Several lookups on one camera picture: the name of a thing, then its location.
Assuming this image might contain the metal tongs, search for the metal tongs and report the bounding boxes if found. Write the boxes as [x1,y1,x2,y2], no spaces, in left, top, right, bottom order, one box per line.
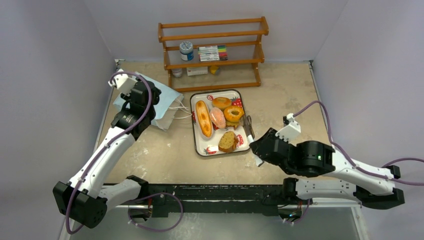
[241,114,264,167]

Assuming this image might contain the white red small box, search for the white red small box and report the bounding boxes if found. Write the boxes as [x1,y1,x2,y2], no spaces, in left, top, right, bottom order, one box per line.
[186,66,209,77]

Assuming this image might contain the long fake baguette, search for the long fake baguette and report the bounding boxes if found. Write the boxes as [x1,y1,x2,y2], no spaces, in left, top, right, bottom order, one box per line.
[195,100,214,138]

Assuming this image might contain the strawberry print white tray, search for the strawberry print white tray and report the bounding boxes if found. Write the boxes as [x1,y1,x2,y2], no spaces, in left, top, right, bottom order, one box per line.
[190,89,250,157]

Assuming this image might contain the orange wooden shelf rack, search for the orange wooden shelf rack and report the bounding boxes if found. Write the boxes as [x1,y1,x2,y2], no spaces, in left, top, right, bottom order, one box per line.
[157,16,269,93]

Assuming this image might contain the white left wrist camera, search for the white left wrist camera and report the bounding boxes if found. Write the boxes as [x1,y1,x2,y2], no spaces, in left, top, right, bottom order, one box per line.
[108,68,137,96]

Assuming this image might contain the glazed ring fake donut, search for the glazed ring fake donut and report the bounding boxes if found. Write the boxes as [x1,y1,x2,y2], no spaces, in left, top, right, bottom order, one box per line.
[223,105,245,123]

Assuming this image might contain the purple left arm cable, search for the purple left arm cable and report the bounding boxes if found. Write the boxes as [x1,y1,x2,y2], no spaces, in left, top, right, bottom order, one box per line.
[64,71,153,235]

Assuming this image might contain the small yellow object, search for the small yellow object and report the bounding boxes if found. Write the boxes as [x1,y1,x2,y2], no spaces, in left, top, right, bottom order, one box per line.
[209,65,220,75]

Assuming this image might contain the blue paint jar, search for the blue paint jar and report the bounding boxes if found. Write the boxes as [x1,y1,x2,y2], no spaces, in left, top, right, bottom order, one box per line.
[179,41,194,61]

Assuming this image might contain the set of coloured markers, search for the set of coloured markers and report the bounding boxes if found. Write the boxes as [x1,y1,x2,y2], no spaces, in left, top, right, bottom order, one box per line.
[197,45,228,62]

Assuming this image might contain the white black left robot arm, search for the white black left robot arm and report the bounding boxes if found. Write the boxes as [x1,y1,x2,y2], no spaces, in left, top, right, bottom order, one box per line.
[52,79,161,234]

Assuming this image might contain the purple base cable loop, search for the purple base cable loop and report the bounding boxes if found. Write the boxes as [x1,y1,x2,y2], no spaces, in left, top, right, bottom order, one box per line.
[127,193,185,233]

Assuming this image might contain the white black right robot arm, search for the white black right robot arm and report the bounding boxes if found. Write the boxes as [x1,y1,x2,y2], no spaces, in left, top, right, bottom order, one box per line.
[249,125,405,210]

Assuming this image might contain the light blue paper bag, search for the light blue paper bag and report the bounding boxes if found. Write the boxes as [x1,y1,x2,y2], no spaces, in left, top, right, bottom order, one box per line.
[112,72,193,132]

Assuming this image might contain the pink sugared fake donut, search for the pink sugared fake donut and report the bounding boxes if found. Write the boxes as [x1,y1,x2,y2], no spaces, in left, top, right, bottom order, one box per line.
[209,107,226,129]

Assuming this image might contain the small white jar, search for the small white jar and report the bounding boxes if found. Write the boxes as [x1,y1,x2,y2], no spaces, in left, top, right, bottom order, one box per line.
[171,68,183,78]

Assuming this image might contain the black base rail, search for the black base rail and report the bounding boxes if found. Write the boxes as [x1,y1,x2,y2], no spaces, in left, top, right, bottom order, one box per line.
[125,175,312,220]

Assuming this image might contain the orange bagel fake bread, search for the orange bagel fake bread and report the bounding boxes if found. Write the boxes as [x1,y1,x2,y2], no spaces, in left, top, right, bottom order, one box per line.
[211,97,232,111]

